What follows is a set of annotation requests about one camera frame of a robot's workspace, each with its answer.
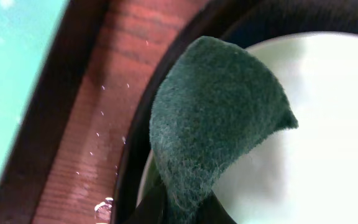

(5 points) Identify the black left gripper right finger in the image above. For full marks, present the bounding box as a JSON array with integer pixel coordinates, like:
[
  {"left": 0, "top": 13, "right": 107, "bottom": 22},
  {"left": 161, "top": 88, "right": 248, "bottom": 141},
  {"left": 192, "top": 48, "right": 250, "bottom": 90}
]
[{"left": 197, "top": 192, "right": 237, "bottom": 224}]

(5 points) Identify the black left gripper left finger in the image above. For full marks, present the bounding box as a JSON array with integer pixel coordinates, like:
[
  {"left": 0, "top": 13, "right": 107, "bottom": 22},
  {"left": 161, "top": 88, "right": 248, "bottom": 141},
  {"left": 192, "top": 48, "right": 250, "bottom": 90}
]
[{"left": 124, "top": 184, "right": 167, "bottom": 224}]

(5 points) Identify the green scrubbing sponge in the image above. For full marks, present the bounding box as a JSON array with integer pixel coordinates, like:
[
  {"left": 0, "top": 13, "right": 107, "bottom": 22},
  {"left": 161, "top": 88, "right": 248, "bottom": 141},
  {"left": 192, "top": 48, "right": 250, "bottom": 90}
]
[{"left": 149, "top": 36, "right": 298, "bottom": 223}]

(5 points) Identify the mint green plate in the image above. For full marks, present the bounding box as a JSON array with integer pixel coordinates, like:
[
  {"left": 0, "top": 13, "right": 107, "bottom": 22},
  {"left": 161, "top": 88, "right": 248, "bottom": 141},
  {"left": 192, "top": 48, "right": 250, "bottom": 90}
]
[{"left": 135, "top": 30, "right": 358, "bottom": 224}]

